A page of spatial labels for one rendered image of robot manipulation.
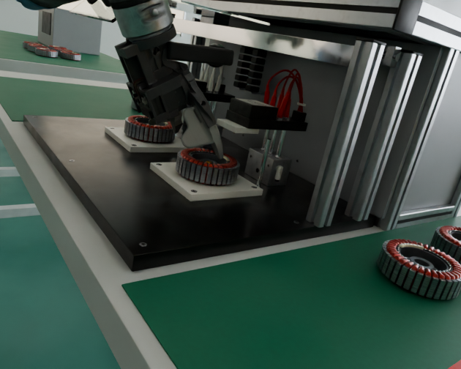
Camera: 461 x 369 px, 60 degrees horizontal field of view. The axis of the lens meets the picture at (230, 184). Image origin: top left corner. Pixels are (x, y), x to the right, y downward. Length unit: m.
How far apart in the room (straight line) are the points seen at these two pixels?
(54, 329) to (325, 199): 1.15
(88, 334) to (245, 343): 1.16
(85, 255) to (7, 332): 1.08
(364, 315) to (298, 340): 0.11
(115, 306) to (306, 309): 0.21
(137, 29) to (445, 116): 0.55
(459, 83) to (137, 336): 0.67
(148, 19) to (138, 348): 0.40
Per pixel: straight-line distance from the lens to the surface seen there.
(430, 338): 0.53
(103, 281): 0.46
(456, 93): 0.84
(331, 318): 0.48
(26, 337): 1.54
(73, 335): 1.54
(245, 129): 0.70
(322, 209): 0.64
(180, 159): 0.69
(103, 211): 0.56
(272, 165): 0.76
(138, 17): 0.58
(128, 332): 0.41
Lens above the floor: 1.01
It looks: 19 degrees down
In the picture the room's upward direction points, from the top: 12 degrees clockwise
